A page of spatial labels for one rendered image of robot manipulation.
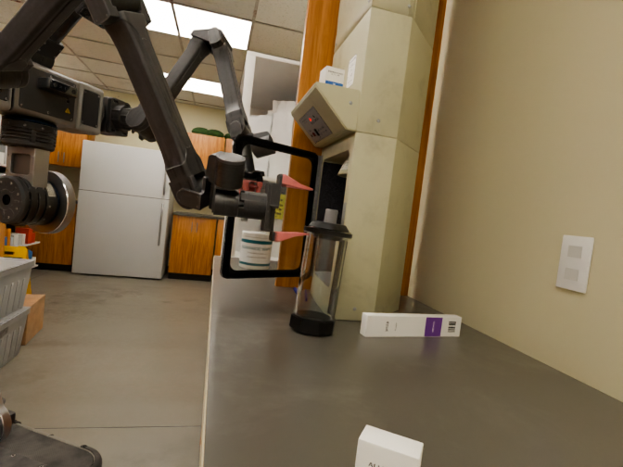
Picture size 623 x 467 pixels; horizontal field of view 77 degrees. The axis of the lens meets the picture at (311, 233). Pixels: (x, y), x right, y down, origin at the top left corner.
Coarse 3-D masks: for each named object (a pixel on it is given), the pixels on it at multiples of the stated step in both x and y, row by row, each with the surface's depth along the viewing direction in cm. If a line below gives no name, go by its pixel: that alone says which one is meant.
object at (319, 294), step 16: (320, 240) 83; (336, 240) 83; (304, 256) 85; (320, 256) 83; (336, 256) 83; (304, 272) 85; (320, 272) 83; (336, 272) 84; (304, 288) 84; (320, 288) 83; (336, 288) 85; (304, 304) 84; (320, 304) 83; (336, 304) 86; (320, 320) 83
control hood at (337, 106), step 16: (304, 96) 104; (320, 96) 95; (336, 96) 94; (352, 96) 95; (304, 112) 112; (320, 112) 102; (336, 112) 95; (352, 112) 96; (336, 128) 100; (352, 128) 96; (320, 144) 120
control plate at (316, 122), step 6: (312, 108) 104; (306, 114) 112; (312, 114) 107; (318, 114) 104; (300, 120) 120; (306, 120) 115; (312, 120) 111; (318, 120) 107; (306, 126) 119; (312, 126) 114; (318, 126) 110; (324, 126) 106; (312, 132) 117; (318, 132) 113; (324, 132) 109; (330, 132) 105; (312, 138) 122; (318, 138) 117
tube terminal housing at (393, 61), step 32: (352, 32) 107; (384, 32) 96; (416, 32) 101; (384, 64) 96; (416, 64) 104; (384, 96) 97; (416, 96) 107; (384, 128) 98; (416, 128) 111; (352, 160) 97; (384, 160) 98; (416, 160) 115; (352, 192) 97; (384, 192) 99; (352, 224) 98; (384, 224) 100; (352, 256) 99; (384, 256) 102; (352, 288) 99; (384, 288) 105; (352, 320) 100
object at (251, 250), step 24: (264, 168) 113; (288, 168) 118; (288, 192) 119; (288, 216) 121; (240, 240) 110; (264, 240) 116; (288, 240) 122; (240, 264) 111; (264, 264) 117; (288, 264) 123
